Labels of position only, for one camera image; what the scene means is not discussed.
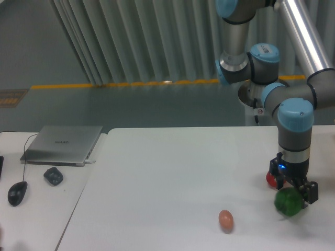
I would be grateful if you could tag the white pleated curtain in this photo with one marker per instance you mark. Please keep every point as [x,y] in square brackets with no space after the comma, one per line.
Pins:
[145,41]

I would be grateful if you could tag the silver closed laptop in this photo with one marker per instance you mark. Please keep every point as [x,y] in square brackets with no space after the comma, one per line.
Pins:
[62,145]

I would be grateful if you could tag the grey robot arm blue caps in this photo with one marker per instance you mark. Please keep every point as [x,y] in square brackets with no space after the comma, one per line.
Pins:
[291,108]

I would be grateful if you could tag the brown egg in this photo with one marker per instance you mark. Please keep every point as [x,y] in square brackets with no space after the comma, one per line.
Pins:
[226,220]

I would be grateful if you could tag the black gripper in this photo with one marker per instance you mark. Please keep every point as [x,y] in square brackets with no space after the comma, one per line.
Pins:
[293,167]

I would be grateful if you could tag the red bell pepper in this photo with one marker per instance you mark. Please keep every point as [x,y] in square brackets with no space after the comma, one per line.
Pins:
[271,180]

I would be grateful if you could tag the green bell pepper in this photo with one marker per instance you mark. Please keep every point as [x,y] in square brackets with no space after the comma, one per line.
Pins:
[288,201]

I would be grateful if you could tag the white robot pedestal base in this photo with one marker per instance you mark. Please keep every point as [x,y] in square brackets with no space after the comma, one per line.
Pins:
[249,95]

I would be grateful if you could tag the black keyboard edge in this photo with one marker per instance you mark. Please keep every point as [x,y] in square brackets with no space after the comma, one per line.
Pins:
[1,165]

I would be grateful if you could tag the black open earbuds case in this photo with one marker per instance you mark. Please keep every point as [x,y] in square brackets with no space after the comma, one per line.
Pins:
[53,176]

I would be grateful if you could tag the black computer mouse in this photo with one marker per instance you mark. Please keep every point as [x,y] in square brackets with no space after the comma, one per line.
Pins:
[16,193]

